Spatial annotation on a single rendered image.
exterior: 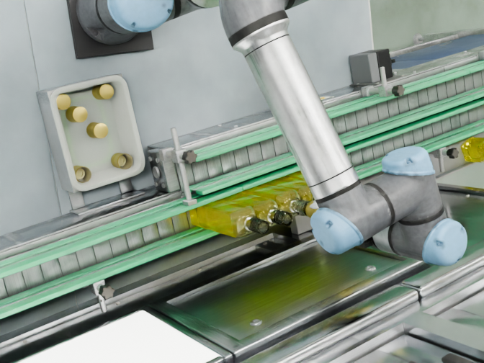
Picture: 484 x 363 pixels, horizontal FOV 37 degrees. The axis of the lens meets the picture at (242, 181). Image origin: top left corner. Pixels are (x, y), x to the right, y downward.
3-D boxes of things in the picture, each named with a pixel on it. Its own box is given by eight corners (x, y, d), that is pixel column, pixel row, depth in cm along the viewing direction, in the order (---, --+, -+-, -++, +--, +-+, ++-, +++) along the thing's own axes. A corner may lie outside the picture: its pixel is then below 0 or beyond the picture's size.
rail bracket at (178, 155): (169, 202, 159) (196, 209, 148) (152, 128, 155) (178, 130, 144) (181, 198, 160) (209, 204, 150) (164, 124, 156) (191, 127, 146)
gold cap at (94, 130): (84, 124, 159) (91, 124, 155) (99, 119, 160) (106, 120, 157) (88, 140, 159) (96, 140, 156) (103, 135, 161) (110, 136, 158)
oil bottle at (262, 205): (213, 218, 166) (265, 232, 148) (207, 196, 165) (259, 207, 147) (232, 211, 169) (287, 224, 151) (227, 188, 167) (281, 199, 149)
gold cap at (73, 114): (63, 108, 156) (70, 109, 152) (78, 104, 157) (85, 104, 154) (68, 124, 157) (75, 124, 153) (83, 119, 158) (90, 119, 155)
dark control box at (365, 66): (351, 83, 201) (372, 83, 194) (347, 55, 199) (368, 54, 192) (373, 77, 205) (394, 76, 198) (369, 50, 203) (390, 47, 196)
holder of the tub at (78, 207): (68, 212, 161) (80, 217, 154) (35, 91, 154) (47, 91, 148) (136, 189, 169) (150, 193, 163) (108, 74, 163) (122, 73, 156)
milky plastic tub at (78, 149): (61, 190, 159) (75, 194, 152) (35, 91, 154) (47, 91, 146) (132, 168, 167) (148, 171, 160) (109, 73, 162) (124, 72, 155)
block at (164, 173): (153, 191, 164) (166, 194, 158) (143, 151, 162) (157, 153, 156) (166, 186, 166) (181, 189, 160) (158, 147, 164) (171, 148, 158)
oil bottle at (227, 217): (191, 225, 163) (241, 241, 145) (186, 202, 162) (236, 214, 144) (212, 217, 166) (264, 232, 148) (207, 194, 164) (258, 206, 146)
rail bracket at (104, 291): (81, 305, 151) (105, 322, 140) (73, 275, 149) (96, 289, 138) (99, 298, 153) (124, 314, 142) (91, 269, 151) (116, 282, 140)
